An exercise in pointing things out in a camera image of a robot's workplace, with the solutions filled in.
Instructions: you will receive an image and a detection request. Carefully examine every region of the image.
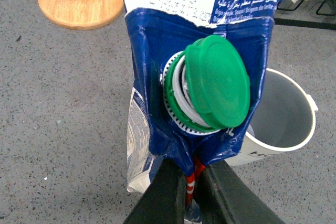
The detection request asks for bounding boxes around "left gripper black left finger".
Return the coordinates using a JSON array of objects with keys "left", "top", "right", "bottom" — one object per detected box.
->
[{"left": 124, "top": 159, "right": 186, "bottom": 224}]

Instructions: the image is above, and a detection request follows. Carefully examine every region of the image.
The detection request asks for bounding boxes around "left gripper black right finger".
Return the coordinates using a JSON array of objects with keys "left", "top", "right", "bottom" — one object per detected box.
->
[{"left": 196, "top": 161, "right": 284, "bottom": 223}]

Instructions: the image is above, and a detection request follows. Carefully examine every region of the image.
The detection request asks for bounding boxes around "cream HOME mug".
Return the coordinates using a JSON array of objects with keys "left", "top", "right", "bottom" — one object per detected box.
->
[{"left": 225, "top": 68, "right": 318, "bottom": 166}]

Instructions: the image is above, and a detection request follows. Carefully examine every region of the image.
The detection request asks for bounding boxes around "blue Pascual milk carton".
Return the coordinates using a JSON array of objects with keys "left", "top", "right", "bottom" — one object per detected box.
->
[{"left": 118, "top": 0, "right": 292, "bottom": 224}]

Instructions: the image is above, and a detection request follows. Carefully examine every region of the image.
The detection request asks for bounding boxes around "wooden mug tree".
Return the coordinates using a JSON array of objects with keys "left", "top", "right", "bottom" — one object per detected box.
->
[{"left": 38, "top": 0, "right": 124, "bottom": 30}]

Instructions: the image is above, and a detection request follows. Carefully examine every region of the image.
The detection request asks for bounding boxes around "black wire mug rack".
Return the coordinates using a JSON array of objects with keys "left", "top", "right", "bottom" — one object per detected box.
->
[{"left": 275, "top": 0, "right": 335, "bottom": 30}]

